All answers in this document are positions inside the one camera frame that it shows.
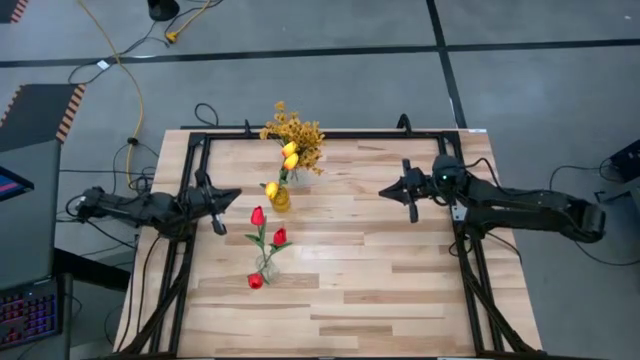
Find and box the black round stand base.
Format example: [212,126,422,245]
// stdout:
[146,0,181,23]

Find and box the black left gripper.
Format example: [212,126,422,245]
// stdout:
[181,168,243,237]

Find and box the red tulip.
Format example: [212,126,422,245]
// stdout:
[243,205,269,269]
[246,267,271,291]
[262,227,294,271]

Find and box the black equipment box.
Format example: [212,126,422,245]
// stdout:
[608,138,640,184]

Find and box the black floor cable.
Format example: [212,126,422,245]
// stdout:
[548,164,640,268]

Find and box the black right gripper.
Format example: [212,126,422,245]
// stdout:
[377,157,442,225]

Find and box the amber glass vase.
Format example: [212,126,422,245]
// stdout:
[269,185,293,214]

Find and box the clear smooth glass vase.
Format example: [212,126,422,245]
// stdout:
[253,253,281,284]

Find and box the long yellow floor cable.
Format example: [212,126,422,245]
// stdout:
[79,0,146,186]

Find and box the yellow cable with plug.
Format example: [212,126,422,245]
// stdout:
[165,0,214,44]

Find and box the clear textured glass vase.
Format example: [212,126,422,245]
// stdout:
[287,167,314,189]

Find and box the black cable loop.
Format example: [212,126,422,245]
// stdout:
[193,102,221,128]

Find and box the yellow orange tulip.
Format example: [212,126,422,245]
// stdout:
[280,141,299,186]
[282,152,301,186]

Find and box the black aluminium table frame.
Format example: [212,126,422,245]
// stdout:
[107,113,546,360]

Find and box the black mat orange striped edge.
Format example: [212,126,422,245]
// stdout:
[0,83,88,154]
[0,0,30,24]

